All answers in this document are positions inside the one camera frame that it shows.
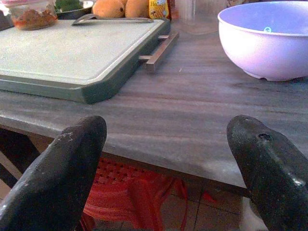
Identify white cutting board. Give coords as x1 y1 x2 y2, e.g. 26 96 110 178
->
0 19 165 86

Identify red mesh bag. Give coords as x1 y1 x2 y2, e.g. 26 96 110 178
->
80 157 217 231

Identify yellow food packet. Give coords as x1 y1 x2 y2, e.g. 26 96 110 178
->
148 0 172 20

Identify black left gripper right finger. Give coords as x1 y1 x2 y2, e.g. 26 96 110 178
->
226 115 308 231

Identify lavender plastic bowl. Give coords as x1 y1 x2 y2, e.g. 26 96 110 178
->
217 0 308 82

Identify orange mango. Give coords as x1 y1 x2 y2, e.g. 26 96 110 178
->
92 0 126 18
125 0 150 18

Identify green tray with metal handle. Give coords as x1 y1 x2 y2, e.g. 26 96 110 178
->
0 18 180 105

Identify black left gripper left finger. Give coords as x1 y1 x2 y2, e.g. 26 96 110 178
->
0 115 107 231

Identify clear container with orange food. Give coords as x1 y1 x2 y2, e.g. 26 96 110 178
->
7 0 58 31

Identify dark bowl with greens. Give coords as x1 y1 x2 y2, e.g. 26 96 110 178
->
54 0 94 20

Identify clear plastic cup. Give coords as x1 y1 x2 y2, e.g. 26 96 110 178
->
174 0 228 34

